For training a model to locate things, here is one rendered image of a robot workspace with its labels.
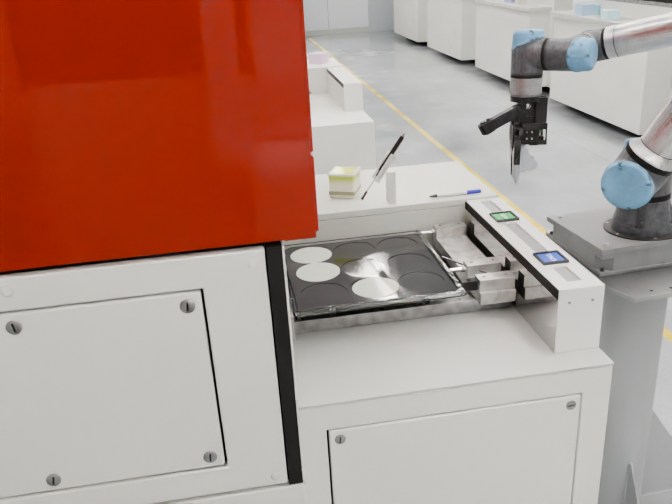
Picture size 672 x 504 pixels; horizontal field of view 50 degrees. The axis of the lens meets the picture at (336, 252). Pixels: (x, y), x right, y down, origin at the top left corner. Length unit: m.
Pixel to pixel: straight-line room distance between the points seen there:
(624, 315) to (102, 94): 1.47
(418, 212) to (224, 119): 1.04
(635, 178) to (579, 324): 0.40
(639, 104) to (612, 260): 4.45
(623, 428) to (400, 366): 0.90
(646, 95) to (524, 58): 4.45
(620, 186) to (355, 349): 0.71
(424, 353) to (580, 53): 0.76
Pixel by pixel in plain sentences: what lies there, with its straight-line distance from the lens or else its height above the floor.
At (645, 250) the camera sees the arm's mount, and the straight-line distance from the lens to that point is 1.89.
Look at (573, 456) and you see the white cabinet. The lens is 1.59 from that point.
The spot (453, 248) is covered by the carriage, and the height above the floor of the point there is 0.88.
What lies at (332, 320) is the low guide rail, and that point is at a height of 0.84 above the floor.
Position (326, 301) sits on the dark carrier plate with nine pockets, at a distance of 1.53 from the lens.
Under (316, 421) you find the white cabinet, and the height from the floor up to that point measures 0.78.
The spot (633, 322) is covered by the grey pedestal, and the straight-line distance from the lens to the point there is 2.01.
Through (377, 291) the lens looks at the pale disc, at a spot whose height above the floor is 0.90.
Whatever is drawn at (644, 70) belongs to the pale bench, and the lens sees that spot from 6.19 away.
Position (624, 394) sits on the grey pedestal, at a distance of 2.12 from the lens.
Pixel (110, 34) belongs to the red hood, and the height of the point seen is 1.51.
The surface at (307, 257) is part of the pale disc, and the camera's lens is 1.74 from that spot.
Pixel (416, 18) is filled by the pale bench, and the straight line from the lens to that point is 12.33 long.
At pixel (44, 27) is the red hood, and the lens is 0.93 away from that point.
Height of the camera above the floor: 1.59
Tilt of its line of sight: 23 degrees down
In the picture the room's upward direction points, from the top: 3 degrees counter-clockwise
